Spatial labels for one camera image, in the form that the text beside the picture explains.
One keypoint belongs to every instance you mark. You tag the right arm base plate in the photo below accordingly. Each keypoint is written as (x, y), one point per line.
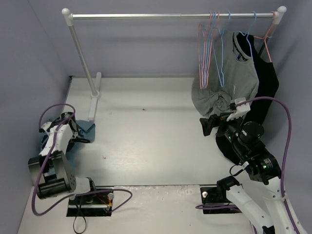
(214, 204)

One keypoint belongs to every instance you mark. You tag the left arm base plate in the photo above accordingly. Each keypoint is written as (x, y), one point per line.
(96, 205)

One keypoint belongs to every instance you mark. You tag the grey sweatshirt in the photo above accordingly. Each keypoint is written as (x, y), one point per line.
(212, 98)

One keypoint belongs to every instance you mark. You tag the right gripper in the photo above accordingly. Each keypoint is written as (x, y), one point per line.
(215, 122)

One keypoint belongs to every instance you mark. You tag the pink wire hanger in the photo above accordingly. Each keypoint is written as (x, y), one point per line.
(201, 38)
(206, 37)

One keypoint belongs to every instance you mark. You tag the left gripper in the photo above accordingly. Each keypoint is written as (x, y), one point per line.
(73, 127)

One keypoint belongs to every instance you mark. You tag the blue wire hanger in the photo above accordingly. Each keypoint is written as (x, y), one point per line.
(209, 34)

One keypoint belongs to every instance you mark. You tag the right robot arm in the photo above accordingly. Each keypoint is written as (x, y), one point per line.
(265, 174)

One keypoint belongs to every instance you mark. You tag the pink hanger at rack end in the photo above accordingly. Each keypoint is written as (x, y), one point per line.
(267, 37)

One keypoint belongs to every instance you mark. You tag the black tank top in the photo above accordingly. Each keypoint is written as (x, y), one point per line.
(265, 83)

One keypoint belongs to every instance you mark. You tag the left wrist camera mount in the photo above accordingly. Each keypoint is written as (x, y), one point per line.
(59, 137)

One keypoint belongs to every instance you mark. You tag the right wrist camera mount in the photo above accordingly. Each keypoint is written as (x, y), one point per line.
(241, 108)

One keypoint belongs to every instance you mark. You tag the white metal clothes rack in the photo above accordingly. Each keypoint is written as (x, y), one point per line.
(95, 84)

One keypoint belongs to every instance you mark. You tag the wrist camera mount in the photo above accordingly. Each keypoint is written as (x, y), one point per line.
(59, 137)
(241, 108)

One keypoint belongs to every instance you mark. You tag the blue t shirt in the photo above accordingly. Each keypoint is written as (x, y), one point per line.
(86, 130)

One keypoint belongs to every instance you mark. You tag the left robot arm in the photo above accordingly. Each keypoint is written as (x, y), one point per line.
(58, 176)

